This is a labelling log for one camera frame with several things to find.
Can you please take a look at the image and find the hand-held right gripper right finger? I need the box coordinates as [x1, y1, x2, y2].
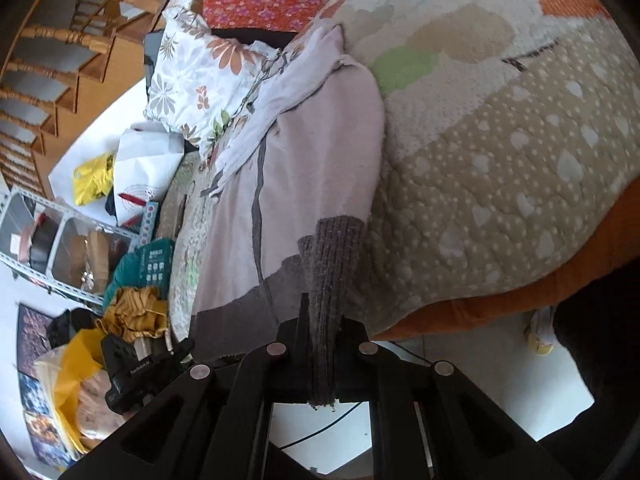
[333, 316, 576, 480]

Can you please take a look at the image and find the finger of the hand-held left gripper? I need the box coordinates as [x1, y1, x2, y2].
[150, 337, 196, 367]

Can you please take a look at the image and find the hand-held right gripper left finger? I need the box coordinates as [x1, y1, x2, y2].
[60, 294, 312, 480]

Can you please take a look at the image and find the pink sweater with grey cuffs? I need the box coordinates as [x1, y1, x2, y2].
[190, 55, 386, 408]

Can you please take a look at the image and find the mustard yellow cloth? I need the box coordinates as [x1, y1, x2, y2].
[101, 285, 169, 347]

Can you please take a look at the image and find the yellow plastic bag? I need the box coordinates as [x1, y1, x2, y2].
[34, 329, 128, 457]

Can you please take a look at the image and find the black bag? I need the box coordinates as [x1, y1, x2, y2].
[46, 307, 108, 352]

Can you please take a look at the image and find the teal box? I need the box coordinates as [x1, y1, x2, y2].
[134, 239, 177, 302]

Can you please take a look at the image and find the green floral bed sheet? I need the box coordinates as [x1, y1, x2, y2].
[166, 149, 228, 343]

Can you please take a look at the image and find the strip of coloured dots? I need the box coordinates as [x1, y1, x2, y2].
[131, 200, 162, 257]

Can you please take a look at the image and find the grey metal shelf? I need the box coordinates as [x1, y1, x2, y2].
[0, 185, 142, 307]

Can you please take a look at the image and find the white paper bag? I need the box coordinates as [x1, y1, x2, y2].
[111, 127, 187, 229]

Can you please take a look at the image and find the yellow packet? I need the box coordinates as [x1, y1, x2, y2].
[72, 151, 119, 207]

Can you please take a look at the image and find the yellow slipper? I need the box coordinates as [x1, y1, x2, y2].
[524, 305, 557, 357]

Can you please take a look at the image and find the white garment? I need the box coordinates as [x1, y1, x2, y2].
[207, 25, 347, 198]

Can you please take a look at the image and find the dark cloth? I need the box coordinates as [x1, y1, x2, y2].
[549, 264, 640, 463]

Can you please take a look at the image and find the orange bed sheet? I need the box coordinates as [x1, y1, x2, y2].
[372, 187, 640, 346]

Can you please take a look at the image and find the patchwork quilt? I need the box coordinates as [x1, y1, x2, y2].
[320, 0, 640, 343]

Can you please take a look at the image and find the floral pillow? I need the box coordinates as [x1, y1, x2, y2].
[144, 2, 287, 161]

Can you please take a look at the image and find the wooden staircase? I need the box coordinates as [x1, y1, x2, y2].
[0, 0, 213, 201]

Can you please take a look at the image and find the black cable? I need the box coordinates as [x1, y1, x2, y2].
[272, 400, 372, 452]

